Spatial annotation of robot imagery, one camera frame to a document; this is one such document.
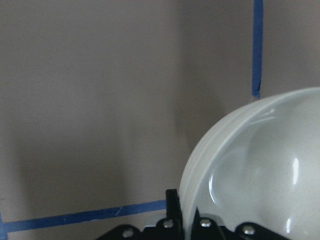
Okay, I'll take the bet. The white bowl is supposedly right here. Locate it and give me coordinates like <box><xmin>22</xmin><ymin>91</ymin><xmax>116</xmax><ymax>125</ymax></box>
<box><xmin>179</xmin><ymin>87</ymin><xmax>320</xmax><ymax>240</ymax></box>

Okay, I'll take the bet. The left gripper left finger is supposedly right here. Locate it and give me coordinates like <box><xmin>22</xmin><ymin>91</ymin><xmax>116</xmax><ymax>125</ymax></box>
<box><xmin>97</xmin><ymin>189</ymin><xmax>185</xmax><ymax>240</ymax></box>

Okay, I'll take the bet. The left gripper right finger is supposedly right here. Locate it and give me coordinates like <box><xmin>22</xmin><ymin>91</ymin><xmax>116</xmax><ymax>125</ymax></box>
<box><xmin>192</xmin><ymin>210</ymin><xmax>287</xmax><ymax>240</ymax></box>

